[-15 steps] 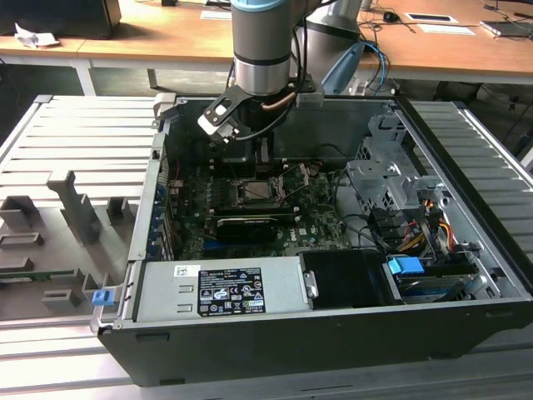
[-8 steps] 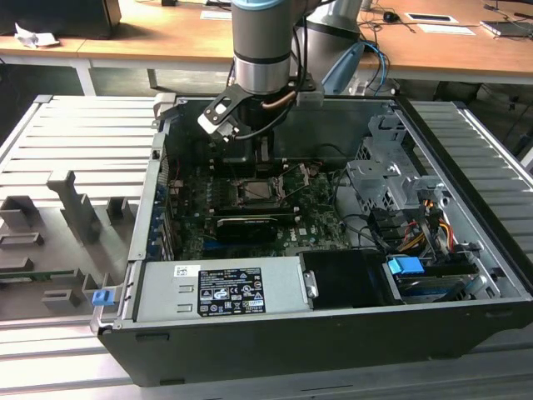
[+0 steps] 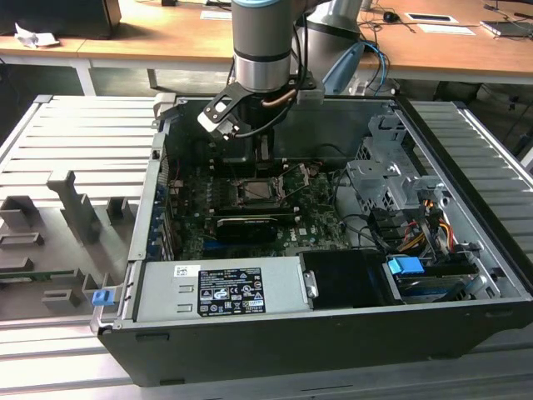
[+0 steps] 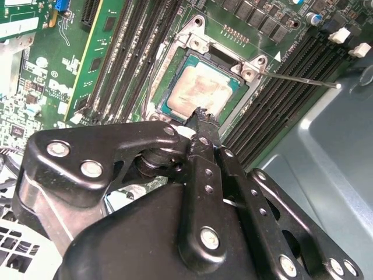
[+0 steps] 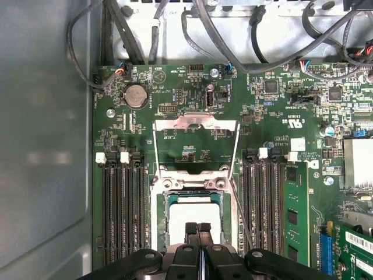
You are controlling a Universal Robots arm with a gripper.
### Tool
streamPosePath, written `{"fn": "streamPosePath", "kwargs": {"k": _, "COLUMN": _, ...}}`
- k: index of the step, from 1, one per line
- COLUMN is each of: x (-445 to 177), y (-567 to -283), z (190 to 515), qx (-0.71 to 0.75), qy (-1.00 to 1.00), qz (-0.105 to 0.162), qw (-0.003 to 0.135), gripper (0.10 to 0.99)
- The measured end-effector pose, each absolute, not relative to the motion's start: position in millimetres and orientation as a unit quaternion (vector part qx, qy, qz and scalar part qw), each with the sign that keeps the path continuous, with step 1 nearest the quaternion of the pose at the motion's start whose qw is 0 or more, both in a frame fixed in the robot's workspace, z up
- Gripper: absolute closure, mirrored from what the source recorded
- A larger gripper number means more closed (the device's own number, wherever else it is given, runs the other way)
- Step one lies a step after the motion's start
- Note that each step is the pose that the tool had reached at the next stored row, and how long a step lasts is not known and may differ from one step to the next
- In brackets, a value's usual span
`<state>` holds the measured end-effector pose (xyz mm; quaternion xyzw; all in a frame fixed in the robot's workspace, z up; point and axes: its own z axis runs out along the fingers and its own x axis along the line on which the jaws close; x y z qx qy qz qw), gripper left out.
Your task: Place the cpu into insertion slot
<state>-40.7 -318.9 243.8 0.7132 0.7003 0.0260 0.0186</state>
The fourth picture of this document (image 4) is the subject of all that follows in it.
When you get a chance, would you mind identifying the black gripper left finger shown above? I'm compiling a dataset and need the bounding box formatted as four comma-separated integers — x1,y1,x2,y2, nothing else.
11,106,228,274

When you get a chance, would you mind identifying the silver topped CPU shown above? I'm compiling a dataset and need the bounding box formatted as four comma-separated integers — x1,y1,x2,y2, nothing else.
159,55,242,122

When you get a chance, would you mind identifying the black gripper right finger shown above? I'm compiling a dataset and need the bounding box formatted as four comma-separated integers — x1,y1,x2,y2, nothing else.
207,110,365,280

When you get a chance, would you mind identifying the metal socket cover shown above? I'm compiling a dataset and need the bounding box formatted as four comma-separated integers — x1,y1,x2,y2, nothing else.
174,124,196,139

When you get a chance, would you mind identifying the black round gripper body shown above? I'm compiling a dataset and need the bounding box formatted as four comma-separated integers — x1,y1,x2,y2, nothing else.
59,182,276,280

